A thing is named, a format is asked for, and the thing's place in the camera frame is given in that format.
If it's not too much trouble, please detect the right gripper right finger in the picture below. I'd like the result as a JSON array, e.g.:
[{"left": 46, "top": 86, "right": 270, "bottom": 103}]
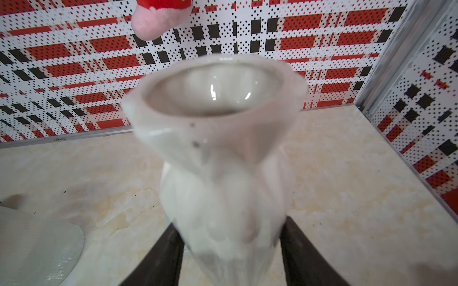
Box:
[{"left": 280, "top": 216, "right": 349, "bottom": 286}]

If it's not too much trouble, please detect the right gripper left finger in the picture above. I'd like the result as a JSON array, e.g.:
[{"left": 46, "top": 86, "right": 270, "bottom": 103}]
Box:
[{"left": 120, "top": 224, "right": 184, "bottom": 286}]

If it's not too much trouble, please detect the hanging pink plush toy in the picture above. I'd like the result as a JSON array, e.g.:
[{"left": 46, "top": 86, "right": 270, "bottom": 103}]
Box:
[{"left": 131, "top": 0, "right": 193, "bottom": 41}]

